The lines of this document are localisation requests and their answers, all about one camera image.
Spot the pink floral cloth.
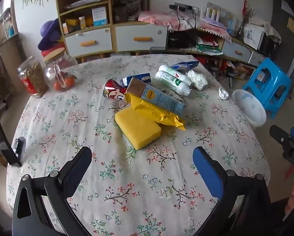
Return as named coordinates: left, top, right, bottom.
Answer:
left=138, top=11, right=232, bottom=42

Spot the yellow sponge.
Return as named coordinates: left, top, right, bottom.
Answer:
left=114, top=108, right=162, bottom=151

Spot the flat blue packet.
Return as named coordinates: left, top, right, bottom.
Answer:
left=170, top=60, right=200, bottom=73

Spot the microwave oven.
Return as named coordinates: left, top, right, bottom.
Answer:
left=244, top=23, right=281, bottom=52

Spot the wooden shelf unit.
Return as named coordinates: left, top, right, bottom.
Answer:
left=0, top=7, right=22, bottom=109

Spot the plastic jar red label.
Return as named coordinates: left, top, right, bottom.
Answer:
left=17, top=56, right=49, bottom=99

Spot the red cartoon can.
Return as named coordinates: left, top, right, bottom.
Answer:
left=103, top=79, right=128, bottom=102

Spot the wide grey drawer orange handle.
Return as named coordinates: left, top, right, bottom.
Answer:
left=115, top=25, right=168, bottom=53

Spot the floral tablecloth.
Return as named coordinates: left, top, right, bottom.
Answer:
left=6, top=54, right=271, bottom=236

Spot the wall power strip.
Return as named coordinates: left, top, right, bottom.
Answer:
left=174, top=2, right=199, bottom=14

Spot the white plastic bin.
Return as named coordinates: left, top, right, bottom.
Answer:
left=232, top=89, right=267, bottom=127

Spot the vase of dried branches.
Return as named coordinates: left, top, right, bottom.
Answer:
left=237, top=7, right=257, bottom=38

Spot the wooden shelf cabinet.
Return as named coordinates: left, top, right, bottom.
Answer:
left=55, top=0, right=169, bottom=59

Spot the blue plastic stool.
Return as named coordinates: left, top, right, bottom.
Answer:
left=242, top=57, right=292, bottom=120

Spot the small crumpled white paper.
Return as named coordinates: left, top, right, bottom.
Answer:
left=218, top=87, right=229, bottom=100

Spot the pile of plastic bags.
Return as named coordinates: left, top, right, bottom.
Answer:
left=196, top=36, right=225, bottom=56

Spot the crumpled white tissue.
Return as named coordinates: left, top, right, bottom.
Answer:
left=186, top=69, right=208, bottom=90

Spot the small blue foil packet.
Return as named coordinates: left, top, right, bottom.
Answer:
left=119, top=73, right=152, bottom=87

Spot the black round phone stand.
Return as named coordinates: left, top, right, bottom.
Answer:
left=12, top=136, right=27, bottom=161

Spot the yellow snack bag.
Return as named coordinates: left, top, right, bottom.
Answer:
left=126, top=94, right=186, bottom=131

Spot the blue and brown carton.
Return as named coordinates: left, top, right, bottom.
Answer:
left=125, top=77, right=187, bottom=117

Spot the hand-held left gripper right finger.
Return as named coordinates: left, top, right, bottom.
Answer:
left=192, top=146, right=285, bottom=236

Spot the black electronic box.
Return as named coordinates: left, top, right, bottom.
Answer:
left=168, top=31, right=199, bottom=50

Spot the purple hat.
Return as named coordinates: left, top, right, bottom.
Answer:
left=37, top=18, right=64, bottom=51

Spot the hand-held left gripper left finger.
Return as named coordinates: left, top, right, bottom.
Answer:
left=12, top=146, right=93, bottom=236

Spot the white and blue box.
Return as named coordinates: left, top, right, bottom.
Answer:
left=91, top=7, right=108, bottom=27

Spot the stack of papers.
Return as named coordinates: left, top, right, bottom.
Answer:
left=68, top=0, right=108, bottom=8

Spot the glass jar with bamboo lid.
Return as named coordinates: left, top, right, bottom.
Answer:
left=43, top=47, right=79, bottom=92

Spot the wooden low console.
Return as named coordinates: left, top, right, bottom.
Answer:
left=168, top=27, right=268, bottom=68

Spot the white bottle green label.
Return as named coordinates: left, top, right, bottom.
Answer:
left=155, top=71, right=193, bottom=96

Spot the white bottle with red mark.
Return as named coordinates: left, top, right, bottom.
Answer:
left=159, top=65, right=190, bottom=79

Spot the console grey drawer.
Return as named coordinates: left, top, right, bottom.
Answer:
left=222, top=41, right=252, bottom=63

